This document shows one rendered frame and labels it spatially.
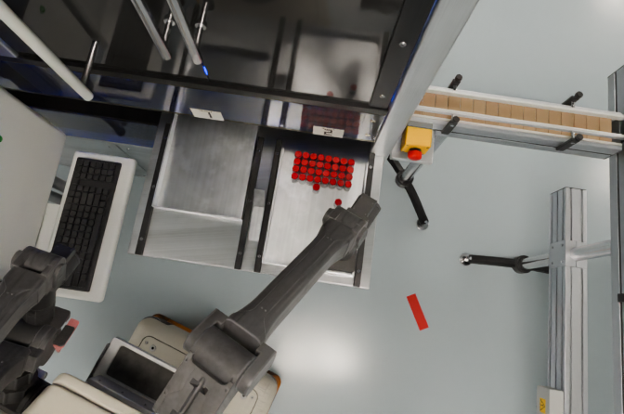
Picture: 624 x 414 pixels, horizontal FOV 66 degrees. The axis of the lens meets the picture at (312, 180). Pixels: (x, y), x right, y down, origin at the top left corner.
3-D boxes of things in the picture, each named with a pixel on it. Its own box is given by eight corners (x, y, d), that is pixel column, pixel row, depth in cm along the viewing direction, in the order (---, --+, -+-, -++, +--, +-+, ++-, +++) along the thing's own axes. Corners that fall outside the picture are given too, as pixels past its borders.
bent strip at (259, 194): (255, 192, 142) (253, 187, 136) (266, 194, 142) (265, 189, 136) (248, 239, 138) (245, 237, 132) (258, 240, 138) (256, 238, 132)
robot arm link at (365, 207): (321, 217, 94) (358, 240, 91) (352, 174, 97) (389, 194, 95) (323, 238, 104) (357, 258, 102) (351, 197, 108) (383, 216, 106)
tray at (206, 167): (179, 102, 149) (176, 97, 145) (262, 114, 148) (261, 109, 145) (154, 208, 140) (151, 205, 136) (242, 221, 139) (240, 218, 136)
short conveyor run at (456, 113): (389, 133, 152) (398, 113, 136) (394, 89, 156) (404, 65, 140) (604, 164, 151) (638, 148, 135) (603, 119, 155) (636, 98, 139)
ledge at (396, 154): (394, 117, 151) (395, 115, 149) (434, 123, 151) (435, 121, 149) (389, 159, 147) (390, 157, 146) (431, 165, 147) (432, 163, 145)
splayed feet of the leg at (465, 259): (459, 250, 227) (469, 247, 213) (564, 265, 226) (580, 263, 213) (458, 267, 225) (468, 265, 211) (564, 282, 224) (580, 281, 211)
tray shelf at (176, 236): (165, 102, 150) (163, 100, 149) (385, 134, 149) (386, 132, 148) (129, 253, 138) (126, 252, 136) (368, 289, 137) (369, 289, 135)
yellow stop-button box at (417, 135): (402, 128, 140) (408, 119, 133) (426, 132, 140) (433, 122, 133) (399, 152, 138) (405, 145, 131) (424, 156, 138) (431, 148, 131)
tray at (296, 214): (282, 151, 145) (281, 148, 142) (367, 164, 145) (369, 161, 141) (262, 263, 136) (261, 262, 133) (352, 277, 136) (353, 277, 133)
